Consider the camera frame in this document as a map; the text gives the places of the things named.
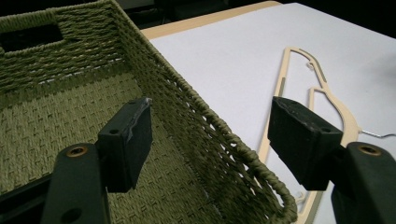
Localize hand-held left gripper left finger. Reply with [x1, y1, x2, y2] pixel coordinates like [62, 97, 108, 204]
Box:
[40, 96, 153, 224]

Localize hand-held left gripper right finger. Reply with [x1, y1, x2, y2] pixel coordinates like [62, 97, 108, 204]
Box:
[266, 95, 396, 224]

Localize beige plastic clothes hanger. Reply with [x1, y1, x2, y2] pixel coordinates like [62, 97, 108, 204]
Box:
[257, 46, 396, 224]

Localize green woven basket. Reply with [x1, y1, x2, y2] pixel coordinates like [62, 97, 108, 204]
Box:
[0, 0, 299, 224]

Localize white table cover sheet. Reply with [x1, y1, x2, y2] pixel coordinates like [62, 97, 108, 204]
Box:
[149, 2, 396, 224]

